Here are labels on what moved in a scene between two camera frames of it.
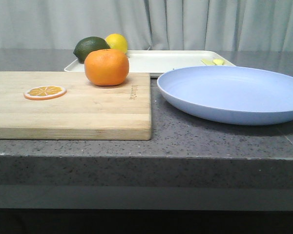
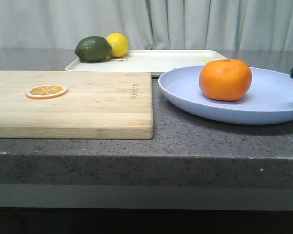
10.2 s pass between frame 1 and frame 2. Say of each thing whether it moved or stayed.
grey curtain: stayed
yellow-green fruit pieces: stayed
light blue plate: stayed
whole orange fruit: moved
